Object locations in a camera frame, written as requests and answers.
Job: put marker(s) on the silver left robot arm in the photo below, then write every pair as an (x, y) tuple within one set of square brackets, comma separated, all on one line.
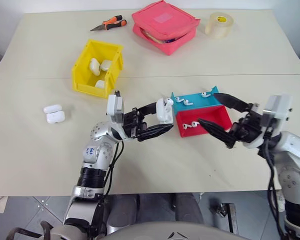
[(100, 150)]

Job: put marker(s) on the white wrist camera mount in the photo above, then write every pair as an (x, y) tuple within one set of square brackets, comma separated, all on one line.
[(277, 107), (114, 106)]

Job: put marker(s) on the blue plastic tray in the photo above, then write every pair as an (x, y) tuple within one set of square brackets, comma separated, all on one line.
[(202, 102)]

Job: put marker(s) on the clear tape roll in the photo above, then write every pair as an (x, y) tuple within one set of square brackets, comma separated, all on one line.
[(218, 27)]

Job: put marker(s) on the pink fabric pouch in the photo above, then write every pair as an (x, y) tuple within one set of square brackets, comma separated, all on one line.
[(165, 17)]

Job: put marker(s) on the metal floor bracket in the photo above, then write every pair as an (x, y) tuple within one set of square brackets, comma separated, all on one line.
[(227, 215)]

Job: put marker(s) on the white earbud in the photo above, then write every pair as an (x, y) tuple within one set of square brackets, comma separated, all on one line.
[(205, 94), (178, 99), (185, 126), (188, 102), (195, 123)]

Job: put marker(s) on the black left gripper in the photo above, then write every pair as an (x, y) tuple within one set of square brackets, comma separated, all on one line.
[(133, 122)]

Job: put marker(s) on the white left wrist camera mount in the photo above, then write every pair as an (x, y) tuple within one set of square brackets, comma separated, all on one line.
[(114, 106)]

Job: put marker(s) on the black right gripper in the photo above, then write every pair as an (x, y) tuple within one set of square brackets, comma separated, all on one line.
[(250, 130)]

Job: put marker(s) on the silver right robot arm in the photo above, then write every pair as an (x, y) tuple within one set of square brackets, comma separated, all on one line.
[(295, 155)]

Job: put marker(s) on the yellow plastic bin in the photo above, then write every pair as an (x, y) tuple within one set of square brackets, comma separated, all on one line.
[(82, 75)]

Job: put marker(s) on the white earbud case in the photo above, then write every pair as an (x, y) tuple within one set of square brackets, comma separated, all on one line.
[(100, 84), (106, 65), (95, 67), (162, 113), (55, 117)]

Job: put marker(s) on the orange black pliers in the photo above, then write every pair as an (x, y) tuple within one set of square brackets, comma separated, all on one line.
[(112, 23)]

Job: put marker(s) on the closed white earbud case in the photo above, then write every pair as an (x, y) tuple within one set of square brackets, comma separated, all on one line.
[(55, 117), (95, 67), (106, 65), (100, 84)]

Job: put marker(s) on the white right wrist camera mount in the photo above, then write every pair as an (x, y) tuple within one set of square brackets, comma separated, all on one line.
[(277, 107)]

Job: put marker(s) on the red plastic tray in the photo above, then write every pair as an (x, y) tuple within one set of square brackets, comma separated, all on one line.
[(215, 117)]

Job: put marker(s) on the grey robot torso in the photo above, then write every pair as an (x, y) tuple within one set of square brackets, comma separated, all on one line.
[(170, 231)]

